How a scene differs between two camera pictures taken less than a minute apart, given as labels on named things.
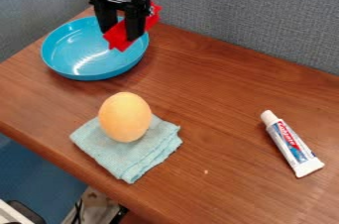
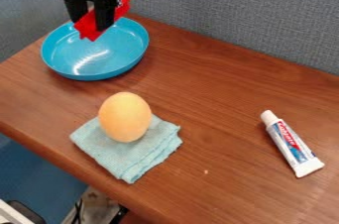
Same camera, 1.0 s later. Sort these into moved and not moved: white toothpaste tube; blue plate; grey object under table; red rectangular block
Moved: red rectangular block
Not moved: white toothpaste tube; grey object under table; blue plate
